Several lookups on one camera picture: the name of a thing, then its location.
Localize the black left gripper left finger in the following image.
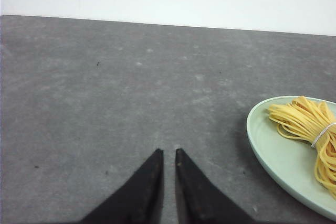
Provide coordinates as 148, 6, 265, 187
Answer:
80, 149, 164, 223

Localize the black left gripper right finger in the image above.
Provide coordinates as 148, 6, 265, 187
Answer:
175, 148, 256, 223

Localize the yellow vermicelli bundle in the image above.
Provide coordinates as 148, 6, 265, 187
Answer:
267, 96, 335, 197

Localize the pale green plate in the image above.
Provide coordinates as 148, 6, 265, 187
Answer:
246, 96, 335, 221

